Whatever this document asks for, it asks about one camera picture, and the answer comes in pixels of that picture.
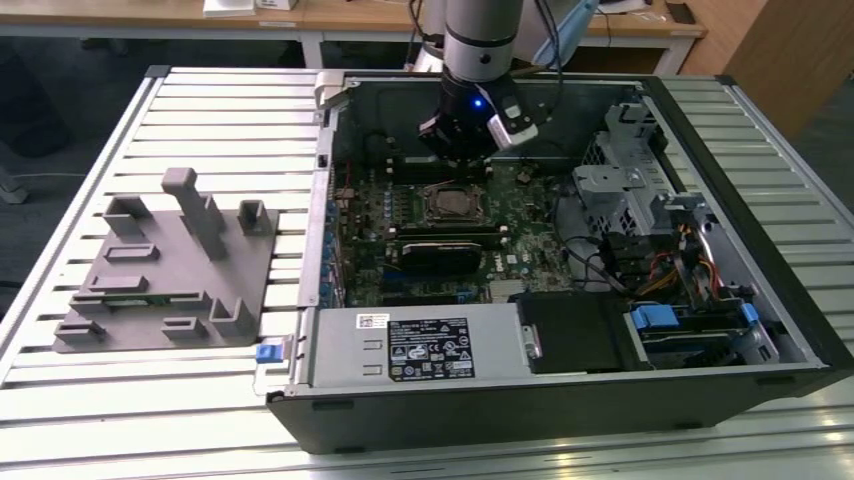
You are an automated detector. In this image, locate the silver power supply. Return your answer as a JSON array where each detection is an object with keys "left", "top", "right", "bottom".
[{"left": 284, "top": 307, "right": 536, "bottom": 387}]

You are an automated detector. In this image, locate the black expansion slot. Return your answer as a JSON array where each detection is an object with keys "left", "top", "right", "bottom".
[{"left": 380, "top": 292, "right": 472, "bottom": 308}]

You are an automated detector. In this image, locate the black PC case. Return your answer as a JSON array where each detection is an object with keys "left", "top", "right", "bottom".
[{"left": 264, "top": 69, "right": 854, "bottom": 456}]

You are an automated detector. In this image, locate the grey parts rack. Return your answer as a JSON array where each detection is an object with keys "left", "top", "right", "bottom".
[{"left": 50, "top": 167, "right": 281, "bottom": 355}]

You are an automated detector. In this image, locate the thick black cable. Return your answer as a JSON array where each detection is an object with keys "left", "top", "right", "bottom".
[{"left": 531, "top": 0, "right": 567, "bottom": 125}]

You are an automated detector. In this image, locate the grey stand foot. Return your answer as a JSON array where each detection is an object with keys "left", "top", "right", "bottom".
[{"left": 0, "top": 164, "right": 30, "bottom": 205}]

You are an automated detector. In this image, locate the CPU socket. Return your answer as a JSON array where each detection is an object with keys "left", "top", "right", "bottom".
[{"left": 416, "top": 182, "right": 493, "bottom": 225}]

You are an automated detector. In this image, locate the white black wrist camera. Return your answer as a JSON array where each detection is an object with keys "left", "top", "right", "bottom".
[{"left": 484, "top": 89, "right": 540, "bottom": 150}]

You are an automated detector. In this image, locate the white cardboard box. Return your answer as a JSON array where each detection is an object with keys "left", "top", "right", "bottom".
[{"left": 201, "top": 0, "right": 258, "bottom": 19}]

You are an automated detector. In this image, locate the green motherboard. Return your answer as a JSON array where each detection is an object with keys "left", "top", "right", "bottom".
[{"left": 328, "top": 158, "right": 580, "bottom": 309}]

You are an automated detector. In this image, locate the small silver heat sink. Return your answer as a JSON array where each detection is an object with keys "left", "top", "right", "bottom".
[{"left": 488, "top": 279, "right": 529, "bottom": 305}]

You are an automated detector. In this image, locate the wooden desk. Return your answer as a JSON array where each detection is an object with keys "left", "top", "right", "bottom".
[{"left": 0, "top": 0, "right": 709, "bottom": 75}]

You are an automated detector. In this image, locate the wooden cabinet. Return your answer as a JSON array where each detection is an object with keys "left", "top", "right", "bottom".
[{"left": 683, "top": 0, "right": 854, "bottom": 144}]

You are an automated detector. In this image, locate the hard disk in blue carrier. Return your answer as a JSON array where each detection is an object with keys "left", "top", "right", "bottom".
[{"left": 623, "top": 299, "right": 783, "bottom": 370}]

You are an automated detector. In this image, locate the black plastic drive cover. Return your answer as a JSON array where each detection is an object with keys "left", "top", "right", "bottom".
[{"left": 513, "top": 292, "right": 653, "bottom": 376}]

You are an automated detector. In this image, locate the metal drive cage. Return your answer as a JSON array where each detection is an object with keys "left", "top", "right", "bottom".
[{"left": 569, "top": 102, "right": 676, "bottom": 237}]

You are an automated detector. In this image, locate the green RAM stick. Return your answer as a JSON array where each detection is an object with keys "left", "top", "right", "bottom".
[{"left": 100, "top": 293, "right": 176, "bottom": 307}]

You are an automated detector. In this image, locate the grey case hinge bracket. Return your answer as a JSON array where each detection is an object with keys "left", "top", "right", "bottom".
[{"left": 310, "top": 70, "right": 349, "bottom": 110}]

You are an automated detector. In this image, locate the grey plastic bracket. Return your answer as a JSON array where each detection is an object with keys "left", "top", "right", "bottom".
[{"left": 652, "top": 192, "right": 712, "bottom": 224}]

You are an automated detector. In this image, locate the black graphics card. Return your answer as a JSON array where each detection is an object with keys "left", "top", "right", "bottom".
[{"left": 397, "top": 241, "right": 483, "bottom": 275}]

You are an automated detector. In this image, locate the coloured power wire bundle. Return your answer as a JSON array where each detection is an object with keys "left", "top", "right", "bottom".
[{"left": 636, "top": 223, "right": 728, "bottom": 304}]

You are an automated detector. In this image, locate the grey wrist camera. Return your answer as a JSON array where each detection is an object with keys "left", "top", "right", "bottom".
[{"left": 416, "top": 115, "right": 447, "bottom": 147}]

